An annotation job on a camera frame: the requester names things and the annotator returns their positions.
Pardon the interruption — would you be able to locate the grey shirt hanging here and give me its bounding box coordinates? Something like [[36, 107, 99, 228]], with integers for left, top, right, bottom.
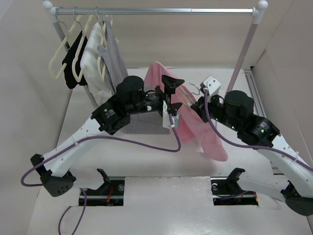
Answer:
[[97, 16, 128, 94]]

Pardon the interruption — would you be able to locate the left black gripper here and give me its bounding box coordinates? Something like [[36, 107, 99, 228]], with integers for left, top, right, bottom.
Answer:
[[128, 77, 184, 117]]

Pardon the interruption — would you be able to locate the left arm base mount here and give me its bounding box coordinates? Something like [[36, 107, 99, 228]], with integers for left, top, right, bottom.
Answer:
[[78, 169, 125, 207]]

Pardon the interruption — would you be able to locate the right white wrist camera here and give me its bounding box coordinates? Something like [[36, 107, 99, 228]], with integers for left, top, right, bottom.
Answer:
[[200, 75, 221, 96]]

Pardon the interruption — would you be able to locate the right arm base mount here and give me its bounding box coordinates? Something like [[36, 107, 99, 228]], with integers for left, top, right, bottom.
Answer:
[[211, 168, 259, 206]]

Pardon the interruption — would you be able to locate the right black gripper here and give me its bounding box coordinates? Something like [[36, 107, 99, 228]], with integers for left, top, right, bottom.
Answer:
[[191, 90, 241, 131]]

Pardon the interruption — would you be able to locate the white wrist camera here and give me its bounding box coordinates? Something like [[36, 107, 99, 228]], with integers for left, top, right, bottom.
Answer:
[[200, 75, 221, 96], [162, 101, 180, 129]]

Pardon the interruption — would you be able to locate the cream hanger with grey shirt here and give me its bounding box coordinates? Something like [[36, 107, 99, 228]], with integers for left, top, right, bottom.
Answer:
[[96, 14, 107, 81]]

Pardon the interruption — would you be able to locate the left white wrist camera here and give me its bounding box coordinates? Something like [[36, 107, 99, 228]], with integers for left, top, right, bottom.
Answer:
[[162, 101, 180, 129]]

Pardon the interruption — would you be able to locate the grey shirt on table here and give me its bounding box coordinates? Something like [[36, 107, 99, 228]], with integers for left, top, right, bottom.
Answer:
[[122, 112, 170, 135]]

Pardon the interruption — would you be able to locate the purple cable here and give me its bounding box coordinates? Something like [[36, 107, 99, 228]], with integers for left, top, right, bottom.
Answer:
[[20, 115, 182, 235], [204, 89, 313, 172]]

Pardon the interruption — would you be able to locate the black shirt hanging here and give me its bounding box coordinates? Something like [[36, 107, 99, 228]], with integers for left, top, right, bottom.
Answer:
[[62, 30, 89, 90]]

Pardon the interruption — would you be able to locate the white shirt hanging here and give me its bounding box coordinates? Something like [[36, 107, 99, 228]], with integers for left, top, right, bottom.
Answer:
[[81, 23, 112, 105]]

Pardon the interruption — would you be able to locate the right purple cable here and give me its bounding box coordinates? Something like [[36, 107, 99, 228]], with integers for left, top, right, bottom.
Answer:
[[204, 89, 313, 172]]

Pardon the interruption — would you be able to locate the aluminium rail right side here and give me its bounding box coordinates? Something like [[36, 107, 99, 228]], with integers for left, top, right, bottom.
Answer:
[[244, 69, 267, 118]]

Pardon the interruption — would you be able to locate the pink t shirt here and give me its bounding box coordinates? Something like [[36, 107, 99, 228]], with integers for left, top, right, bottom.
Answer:
[[144, 62, 228, 162]]

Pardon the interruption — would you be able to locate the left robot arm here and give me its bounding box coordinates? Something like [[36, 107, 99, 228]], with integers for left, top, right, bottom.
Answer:
[[30, 75, 184, 197]]

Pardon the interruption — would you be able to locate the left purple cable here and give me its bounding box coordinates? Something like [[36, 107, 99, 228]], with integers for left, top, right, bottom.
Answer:
[[20, 115, 182, 235]]

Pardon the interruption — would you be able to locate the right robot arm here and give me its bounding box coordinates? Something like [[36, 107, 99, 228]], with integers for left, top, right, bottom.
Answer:
[[191, 89, 313, 216]]

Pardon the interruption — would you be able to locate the white metal clothes rack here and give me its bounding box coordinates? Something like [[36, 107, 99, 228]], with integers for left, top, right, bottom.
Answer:
[[42, 0, 268, 107]]

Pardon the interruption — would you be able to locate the cream hanger with black shirt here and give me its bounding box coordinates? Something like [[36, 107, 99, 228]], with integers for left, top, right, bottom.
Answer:
[[71, 15, 94, 83]]

